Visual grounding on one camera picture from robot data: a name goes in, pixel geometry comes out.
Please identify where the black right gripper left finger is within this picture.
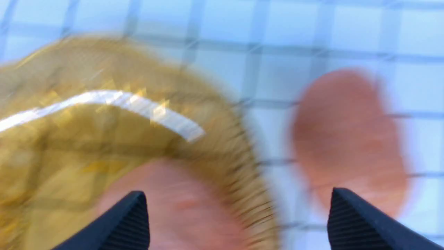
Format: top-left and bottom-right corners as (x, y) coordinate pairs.
(54, 191), (150, 250)

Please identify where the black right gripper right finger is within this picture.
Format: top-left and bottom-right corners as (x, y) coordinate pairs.
(327, 187), (443, 250)

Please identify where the orange potato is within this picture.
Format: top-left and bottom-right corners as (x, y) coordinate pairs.
(96, 159), (246, 250)
(292, 68), (410, 217)

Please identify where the amber glass plate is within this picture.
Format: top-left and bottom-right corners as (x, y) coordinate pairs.
(1, 37), (281, 250)

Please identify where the white grid table mat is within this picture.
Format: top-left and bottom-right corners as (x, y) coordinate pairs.
(1, 0), (443, 250)

